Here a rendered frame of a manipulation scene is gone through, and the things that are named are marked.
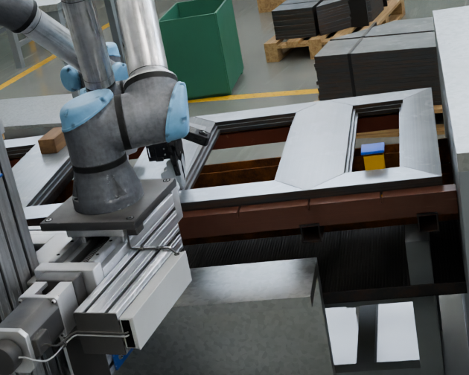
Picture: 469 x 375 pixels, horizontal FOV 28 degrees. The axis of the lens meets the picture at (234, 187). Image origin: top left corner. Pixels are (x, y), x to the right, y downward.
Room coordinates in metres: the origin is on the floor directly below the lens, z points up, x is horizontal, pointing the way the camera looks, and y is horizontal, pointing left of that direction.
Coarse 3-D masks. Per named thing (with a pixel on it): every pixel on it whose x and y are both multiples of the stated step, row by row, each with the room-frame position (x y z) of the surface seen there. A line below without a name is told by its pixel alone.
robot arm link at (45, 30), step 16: (0, 0) 2.29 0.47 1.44; (16, 0) 2.30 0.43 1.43; (32, 0) 2.34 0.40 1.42; (0, 16) 2.29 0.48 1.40; (16, 16) 2.29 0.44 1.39; (32, 16) 2.31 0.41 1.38; (48, 16) 2.37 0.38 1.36; (16, 32) 2.32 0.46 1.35; (32, 32) 2.33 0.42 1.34; (48, 32) 2.35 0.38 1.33; (64, 32) 2.38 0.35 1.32; (48, 48) 2.37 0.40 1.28; (64, 48) 2.38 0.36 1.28; (112, 64) 2.47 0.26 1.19
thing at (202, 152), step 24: (192, 120) 2.96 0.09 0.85; (240, 120) 2.87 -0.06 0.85; (264, 120) 2.85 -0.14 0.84; (288, 120) 2.83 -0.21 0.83; (72, 168) 2.79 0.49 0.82; (192, 168) 2.52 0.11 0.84; (48, 192) 2.59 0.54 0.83; (288, 192) 2.19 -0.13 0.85; (312, 192) 2.17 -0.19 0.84; (336, 192) 2.16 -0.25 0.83; (360, 192) 2.14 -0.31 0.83
